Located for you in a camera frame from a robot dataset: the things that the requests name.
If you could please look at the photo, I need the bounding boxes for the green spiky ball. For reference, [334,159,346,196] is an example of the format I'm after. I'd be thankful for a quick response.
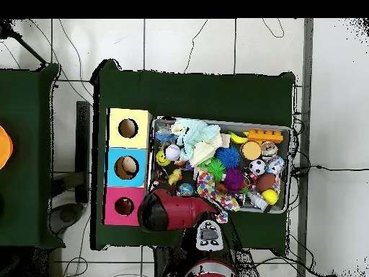
[197,157,213,170]
[205,158,226,183]

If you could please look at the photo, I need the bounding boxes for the pale yellow muslin cloth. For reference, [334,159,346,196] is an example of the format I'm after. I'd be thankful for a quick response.
[190,133,223,168]

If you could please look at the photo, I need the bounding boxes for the orange round object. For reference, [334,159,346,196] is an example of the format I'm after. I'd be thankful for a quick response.
[0,125,14,171]

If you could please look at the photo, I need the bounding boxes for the shallow mesh bin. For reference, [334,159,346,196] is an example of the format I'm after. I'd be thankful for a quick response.
[146,116,293,214]

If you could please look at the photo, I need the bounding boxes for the brown toy football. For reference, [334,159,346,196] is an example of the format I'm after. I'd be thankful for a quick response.
[255,172,277,193]

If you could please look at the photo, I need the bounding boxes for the white baseball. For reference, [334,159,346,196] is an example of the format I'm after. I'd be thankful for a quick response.
[164,144,182,162]

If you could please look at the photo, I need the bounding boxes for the dark green table cloth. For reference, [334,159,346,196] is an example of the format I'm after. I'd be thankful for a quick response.
[90,58,296,256]

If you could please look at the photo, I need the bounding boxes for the blue spiky ball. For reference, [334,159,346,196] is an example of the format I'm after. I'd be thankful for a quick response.
[214,146,241,170]

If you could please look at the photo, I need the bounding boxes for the dark green side-table cloth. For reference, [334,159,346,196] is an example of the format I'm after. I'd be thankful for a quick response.
[0,63,66,250]

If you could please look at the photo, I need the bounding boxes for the orange foam disc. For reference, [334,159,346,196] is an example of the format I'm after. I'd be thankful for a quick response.
[239,140,262,162]

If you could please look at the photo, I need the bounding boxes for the black upright panel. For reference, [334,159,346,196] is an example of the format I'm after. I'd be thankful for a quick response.
[75,100,91,204]

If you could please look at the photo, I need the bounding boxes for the purple knobbly toy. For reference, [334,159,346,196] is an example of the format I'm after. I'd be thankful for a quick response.
[223,168,245,194]

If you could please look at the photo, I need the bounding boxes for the teal muslin cloth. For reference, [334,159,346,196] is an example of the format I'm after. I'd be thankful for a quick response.
[170,118,221,161]

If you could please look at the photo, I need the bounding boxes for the blue green globe ball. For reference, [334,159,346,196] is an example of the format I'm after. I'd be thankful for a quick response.
[177,183,195,198]

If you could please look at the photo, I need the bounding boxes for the black cable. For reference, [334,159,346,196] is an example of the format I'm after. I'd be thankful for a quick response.
[290,164,369,175]

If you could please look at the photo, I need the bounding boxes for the plain yellow ball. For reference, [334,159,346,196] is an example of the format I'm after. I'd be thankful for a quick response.
[261,188,280,206]

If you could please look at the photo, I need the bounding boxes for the orange toy brick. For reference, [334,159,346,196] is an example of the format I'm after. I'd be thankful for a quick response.
[246,128,284,144]

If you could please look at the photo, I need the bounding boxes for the wooden three-hole box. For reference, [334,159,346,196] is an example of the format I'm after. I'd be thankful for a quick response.
[102,107,153,227]

